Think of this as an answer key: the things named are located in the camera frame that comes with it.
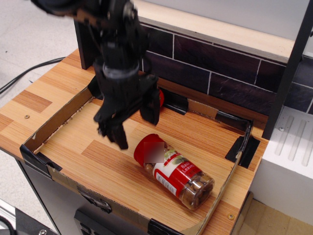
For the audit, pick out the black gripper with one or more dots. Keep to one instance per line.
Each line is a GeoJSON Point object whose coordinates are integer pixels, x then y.
{"type": "Point", "coordinates": [124, 92]}

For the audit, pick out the red-lidded basil bottle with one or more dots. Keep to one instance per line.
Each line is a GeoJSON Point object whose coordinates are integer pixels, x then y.
{"type": "Point", "coordinates": [175, 172]}

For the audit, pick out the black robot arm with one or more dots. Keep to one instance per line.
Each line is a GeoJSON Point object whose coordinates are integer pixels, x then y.
{"type": "Point", "coordinates": [116, 31]}

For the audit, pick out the cardboard fence with black tape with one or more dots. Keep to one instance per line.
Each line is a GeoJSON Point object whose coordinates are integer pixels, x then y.
{"type": "Point", "coordinates": [88, 185]}

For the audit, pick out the red tomato-shaped shaker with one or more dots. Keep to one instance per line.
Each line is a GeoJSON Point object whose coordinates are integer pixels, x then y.
{"type": "Point", "coordinates": [161, 97]}

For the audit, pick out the wooden shelf with black posts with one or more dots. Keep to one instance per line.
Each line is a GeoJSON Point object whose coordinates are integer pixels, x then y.
{"type": "Point", "coordinates": [239, 70]}

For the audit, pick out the black equipment at bottom left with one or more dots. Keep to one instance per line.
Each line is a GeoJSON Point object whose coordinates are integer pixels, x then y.
{"type": "Point", "coordinates": [15, 222]}

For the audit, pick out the white sink drainboard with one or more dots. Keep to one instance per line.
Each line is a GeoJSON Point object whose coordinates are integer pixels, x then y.
{"type": "Point", "coordinates": [284, 179]}

